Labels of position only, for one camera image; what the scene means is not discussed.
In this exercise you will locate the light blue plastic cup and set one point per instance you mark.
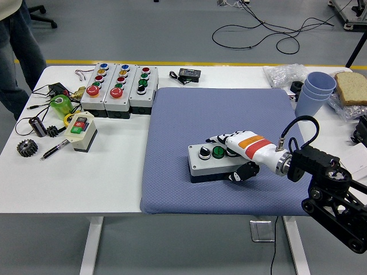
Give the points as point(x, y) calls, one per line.
point(306, 92)
point(319, 80)
point(308, 107)

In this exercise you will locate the black office chair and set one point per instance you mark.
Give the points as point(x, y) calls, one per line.
point(46, 20)

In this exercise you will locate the grey four-button control box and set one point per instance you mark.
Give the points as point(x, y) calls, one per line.
point(200, 167)
point(143, 97)

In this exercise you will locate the cream red-green switch box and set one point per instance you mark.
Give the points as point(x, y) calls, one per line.
point(83, 137)

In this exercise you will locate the blue-grey quilted mat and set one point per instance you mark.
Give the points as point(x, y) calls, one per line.
point(172, 129)

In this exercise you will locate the aluminium frame cart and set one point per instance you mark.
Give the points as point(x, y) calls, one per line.
point(354, 17)

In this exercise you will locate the metal floor outlet plate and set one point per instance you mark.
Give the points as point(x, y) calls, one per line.
point(261, 230)

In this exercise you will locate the clear plastic bag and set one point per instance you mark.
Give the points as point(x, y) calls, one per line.
point(348, 111)

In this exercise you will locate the brass fitting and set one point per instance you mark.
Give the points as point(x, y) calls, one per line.
point(78, 93)

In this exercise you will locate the small black gear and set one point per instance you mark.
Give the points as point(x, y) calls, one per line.
point(52, 131)

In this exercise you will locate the clear bubble wrap bag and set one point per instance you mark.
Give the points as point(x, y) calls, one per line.
point(282, 76)

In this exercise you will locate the black pen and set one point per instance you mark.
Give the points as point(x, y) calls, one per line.
point(56, 149)

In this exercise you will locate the green tape roll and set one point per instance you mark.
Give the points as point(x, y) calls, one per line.
point(61, 109)

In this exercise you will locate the black digital meter module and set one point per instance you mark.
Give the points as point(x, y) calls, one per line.
point(189, 74)

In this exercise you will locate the person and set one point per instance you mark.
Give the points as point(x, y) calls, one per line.
point(20, 57)

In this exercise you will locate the grey five-button control box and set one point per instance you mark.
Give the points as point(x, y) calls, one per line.
point(94, 100)
point(117, 101)

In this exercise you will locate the bread slice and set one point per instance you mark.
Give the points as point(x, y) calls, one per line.
point(351, 88)

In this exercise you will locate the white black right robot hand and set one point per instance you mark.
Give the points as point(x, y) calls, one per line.
point(252, 147)

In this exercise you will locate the black mechanical device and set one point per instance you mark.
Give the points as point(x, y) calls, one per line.
point(361, 130)

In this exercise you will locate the white paper sheet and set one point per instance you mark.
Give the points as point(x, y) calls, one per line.
point(357, 160)

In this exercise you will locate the white table leg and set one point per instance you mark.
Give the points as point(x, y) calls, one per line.
point(91, 246)
point(296, 246)

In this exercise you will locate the large steel gear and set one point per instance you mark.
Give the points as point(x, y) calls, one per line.
point(28, 150)

